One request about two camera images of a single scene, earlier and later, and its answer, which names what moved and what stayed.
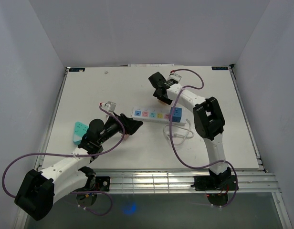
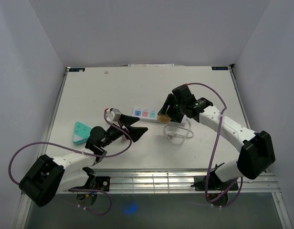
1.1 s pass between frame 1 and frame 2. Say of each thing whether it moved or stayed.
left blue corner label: stayed
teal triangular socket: stayed
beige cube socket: moved
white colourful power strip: stayed
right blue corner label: stayed
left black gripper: moved
